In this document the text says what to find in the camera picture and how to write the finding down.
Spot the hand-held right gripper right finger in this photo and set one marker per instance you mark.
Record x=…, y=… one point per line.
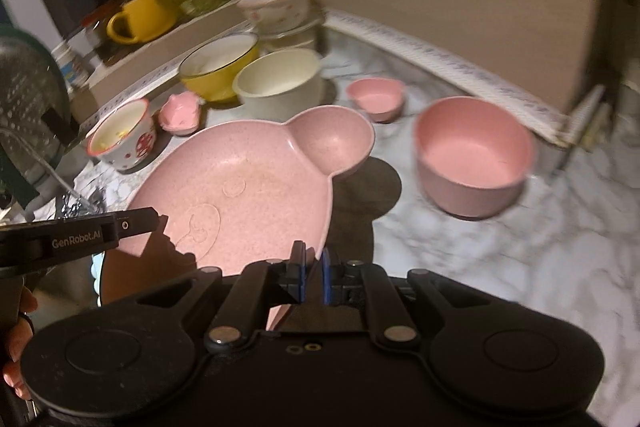
x=326, y=277

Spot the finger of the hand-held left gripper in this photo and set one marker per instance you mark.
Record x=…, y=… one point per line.
x=142, y=222

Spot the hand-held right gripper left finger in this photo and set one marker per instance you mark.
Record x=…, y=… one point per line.
x=300, y=277

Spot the pink bear-shaped plate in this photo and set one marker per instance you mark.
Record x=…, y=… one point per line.
x=250, y=187

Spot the small pink heart dish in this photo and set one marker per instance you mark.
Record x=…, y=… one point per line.
x=375, y=99

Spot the pink bowl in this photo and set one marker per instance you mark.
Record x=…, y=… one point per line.
x=470, y=157

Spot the cream bowl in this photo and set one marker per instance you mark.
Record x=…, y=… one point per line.
x=277, y=87

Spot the person's left hand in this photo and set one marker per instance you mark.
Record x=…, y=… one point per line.
x=17, y=342

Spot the metal faucet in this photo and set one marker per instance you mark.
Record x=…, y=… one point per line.
x=70, y=199

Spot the white red-spotted bowl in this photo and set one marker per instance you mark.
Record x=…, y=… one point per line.
x=130, y=142

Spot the small pink flower dish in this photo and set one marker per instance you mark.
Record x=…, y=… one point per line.
x=179, y=114

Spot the metal colander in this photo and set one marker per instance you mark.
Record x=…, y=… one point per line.
x=25, y=107

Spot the yellow bowl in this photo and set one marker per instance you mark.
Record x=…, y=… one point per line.
x=210, y=79

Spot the small white bottle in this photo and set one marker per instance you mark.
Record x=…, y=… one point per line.
x=72, y=67

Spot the brown glass jar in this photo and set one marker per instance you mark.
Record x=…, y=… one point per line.
x=95, y=34

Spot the yellow mug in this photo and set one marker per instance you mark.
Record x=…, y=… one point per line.
x=150, y=17

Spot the clear glass container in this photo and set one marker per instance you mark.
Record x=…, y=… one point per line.
x=300, y=37

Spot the white floral bowl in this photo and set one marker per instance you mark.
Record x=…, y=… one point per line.
x=275, y=7

